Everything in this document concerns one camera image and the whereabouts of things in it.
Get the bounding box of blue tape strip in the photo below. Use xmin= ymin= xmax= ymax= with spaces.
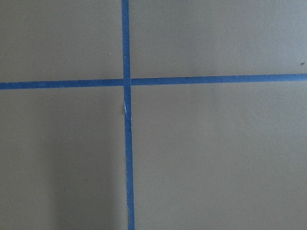
xmin=121 ymin=0 xmax=136 ymax=230
xmin=0 ymin=73 xmax=307 ymax=91

